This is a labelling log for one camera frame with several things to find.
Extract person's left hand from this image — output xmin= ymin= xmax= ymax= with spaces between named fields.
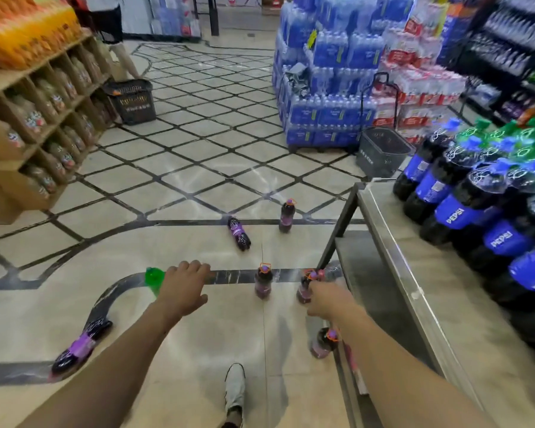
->
xmin=153 ymin=260 xmax=212 ymax=319

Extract person's right hand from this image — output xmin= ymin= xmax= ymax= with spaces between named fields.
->
xmin=306 ymin=280 xmax=369 ymax=333

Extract green soda bottle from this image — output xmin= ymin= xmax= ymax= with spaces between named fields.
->
xmin=144 ymin=267 xmax=166 ymax=297

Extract group of purple bottles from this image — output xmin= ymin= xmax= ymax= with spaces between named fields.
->
xmin=49 ymin=198 xmax=342 ymax=379

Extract person's left forearm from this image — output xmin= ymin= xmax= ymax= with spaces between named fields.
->
xmin=17 ymin=305 xmax=179 ymax=428

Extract person's right forearm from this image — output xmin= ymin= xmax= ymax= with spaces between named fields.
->
xmin=338 ymin=311 xmax=500 ymax=428

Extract person's left white shoe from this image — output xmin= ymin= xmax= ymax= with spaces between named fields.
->
xmin=222 ymin=363 xmax=247 ymax=428

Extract grey plastic shopping basket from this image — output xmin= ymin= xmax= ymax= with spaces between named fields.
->
xmin=355 ymin=71 xmax=416 ymax=179

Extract black basket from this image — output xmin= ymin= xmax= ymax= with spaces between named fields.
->
xmin=103 ymin=78 xmax=158 ymax=126

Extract group of green soda bottles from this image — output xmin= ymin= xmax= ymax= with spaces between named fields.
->
xmin=454 ymin=115 xmax=535 ymax=174

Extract pink white carton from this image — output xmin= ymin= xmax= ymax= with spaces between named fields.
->
xmin=341 ymin=341 xmax=369 ymax=395

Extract dark metal display table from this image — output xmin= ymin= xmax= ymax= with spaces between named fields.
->
xmin=316 ymin=180 xmax=535 ymax=428

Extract row of blue label colas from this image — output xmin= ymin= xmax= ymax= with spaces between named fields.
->
xmin=392 ymin=118 xmax=535 ymax=348

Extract cardboard juice bottle display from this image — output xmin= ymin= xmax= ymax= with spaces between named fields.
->
xmin=0 ymin=29 xmax=121 ymax=226

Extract stack of blue drink packs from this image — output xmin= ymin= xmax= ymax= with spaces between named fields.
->
xmin=272 ymin=0 xmax=416 ymax=152

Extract rows of brown snack jars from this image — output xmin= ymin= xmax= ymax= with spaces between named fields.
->
xmin=0 ymin=44 xmax=117 ymax=201

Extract stack of red label water packs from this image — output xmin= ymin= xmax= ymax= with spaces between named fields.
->
xmin=372 ymin=0 xmax=468 ymax=146

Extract stack of orange juice packs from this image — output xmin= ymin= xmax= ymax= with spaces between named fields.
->
xmin=0 ymin=0 xmax=83 ymax=71

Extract black soft drink shelf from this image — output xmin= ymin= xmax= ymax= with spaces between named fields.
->
xmin=439 ymin=0 xmax=535 ymax=125

